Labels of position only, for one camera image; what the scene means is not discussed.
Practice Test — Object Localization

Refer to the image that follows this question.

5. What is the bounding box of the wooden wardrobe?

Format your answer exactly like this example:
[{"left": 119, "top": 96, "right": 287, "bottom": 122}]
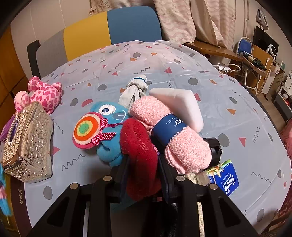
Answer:
[{"left": 0, "top": 26, "right": 28, "bottom": 128}]

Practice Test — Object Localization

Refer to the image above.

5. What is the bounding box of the pink rolled washcloth blue band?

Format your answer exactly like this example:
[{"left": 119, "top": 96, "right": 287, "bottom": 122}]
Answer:
[{"left": 129, "top": 96, "right": 212, "bottom": 174}]

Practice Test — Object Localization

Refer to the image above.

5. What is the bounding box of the blue plush monster toy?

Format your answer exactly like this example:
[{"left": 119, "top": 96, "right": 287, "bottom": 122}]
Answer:
[{"left": 72, "top": 101, "right": 130, "bottom": 167}]

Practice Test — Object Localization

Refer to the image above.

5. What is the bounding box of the wooden side table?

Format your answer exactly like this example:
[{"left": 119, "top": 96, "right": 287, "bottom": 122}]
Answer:
[{"left": 184, "top": 40, "right": 242, "bottom": 62}]

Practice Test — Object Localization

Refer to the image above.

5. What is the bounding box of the knotted grey white sock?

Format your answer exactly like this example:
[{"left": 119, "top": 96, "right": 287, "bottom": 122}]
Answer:
[{"left": 118, "top": 75, "right": 148, "bottom": 109}]

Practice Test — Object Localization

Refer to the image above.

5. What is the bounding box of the pink patterned curtain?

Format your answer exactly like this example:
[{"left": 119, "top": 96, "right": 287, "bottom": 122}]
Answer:
[{"left": 89, "top": 1, "right": 236, "bottom": 49}]

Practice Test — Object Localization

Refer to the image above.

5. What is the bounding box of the grey yellow blue chair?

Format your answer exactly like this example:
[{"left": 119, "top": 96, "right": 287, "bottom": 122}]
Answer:
[{"left": 27, "top": 6, "right": 162, "bottom": 78}]

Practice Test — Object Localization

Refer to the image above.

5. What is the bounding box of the white sponge block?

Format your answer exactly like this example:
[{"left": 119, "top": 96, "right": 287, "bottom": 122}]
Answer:
[{"left": 149, "top": 87, "right": 204, "bottom": 133}]

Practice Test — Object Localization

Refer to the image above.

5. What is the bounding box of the ornate silver tissue box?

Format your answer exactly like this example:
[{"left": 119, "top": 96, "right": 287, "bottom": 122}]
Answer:
[{"left": 1, "top": 102, "right": 54, "bottom": 183}]

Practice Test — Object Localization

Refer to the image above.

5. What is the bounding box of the blue tissue packet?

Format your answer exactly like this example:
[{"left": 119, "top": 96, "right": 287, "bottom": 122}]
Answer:
[{"left": 206, "top": 160, "right": 239, "bottom": 196}]

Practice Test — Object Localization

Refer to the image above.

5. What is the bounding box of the blue doll pink dress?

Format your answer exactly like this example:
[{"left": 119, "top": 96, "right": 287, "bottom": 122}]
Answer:
[{"left": 0, "top": 165, "right": 12, "bottom": 216}]

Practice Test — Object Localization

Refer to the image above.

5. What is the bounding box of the red fuzzy sock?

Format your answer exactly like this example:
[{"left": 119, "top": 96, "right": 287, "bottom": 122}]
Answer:
[{"left": 120, "top": 118, "right": 161, "bottom": 201}]

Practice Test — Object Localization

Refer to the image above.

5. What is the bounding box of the black cylindrical bottle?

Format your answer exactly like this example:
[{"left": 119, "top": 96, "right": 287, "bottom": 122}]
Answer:
[{"left": 204, "top": 138, "right": 223, "bottom": 168}]

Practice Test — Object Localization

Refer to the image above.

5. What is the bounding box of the blue folding chair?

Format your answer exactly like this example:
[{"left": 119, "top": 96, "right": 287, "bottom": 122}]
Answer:
[{"left": 236, "top": 36, "right": 252, "bottom": 55}]

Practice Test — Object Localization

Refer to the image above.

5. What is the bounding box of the pink spotted plush toy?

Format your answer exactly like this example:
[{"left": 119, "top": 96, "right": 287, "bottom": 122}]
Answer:
[{"left": 14, "top": 76, "right": 62, "bottom": 114}]

